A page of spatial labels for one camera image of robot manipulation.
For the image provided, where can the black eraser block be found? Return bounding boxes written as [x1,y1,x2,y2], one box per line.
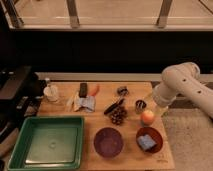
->
[79,83,88,98]

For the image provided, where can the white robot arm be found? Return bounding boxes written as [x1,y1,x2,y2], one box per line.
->
[152,62,213,119]

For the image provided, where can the small black clip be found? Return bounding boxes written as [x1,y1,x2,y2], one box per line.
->
[117,86,129,96]

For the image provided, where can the blue grey cloth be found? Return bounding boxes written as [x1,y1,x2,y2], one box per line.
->
[74,96,96,112]

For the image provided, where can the bunch of dark grapes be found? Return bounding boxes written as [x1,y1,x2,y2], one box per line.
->
[110,107,127,125]

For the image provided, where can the small dark metal cup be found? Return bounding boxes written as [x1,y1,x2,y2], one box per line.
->
[135,100,147,114]

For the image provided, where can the wooden board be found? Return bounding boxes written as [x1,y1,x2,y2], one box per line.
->
[38,82,175,171]

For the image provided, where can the peach apple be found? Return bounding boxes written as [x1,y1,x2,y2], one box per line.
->
[140,110,155,125]

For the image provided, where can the purple bowl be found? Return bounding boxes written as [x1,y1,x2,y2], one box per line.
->
[93,127,124,158]

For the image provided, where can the clear glass cup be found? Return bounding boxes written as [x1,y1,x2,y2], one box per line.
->
[152,95,168,116]

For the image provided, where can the dark red bowl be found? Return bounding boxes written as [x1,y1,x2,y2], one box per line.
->
[136,127,163,153]

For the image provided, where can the blue sponge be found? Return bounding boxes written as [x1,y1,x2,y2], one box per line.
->
[137,135,156,151]

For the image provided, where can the green plastic tray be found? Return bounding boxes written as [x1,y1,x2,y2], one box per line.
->
[8,116,84,171]

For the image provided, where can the black equipment on left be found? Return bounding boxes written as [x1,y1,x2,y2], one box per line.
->
[0,66,45,144]

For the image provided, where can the black handled tool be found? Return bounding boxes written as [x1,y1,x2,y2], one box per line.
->
[104,98,124,115]

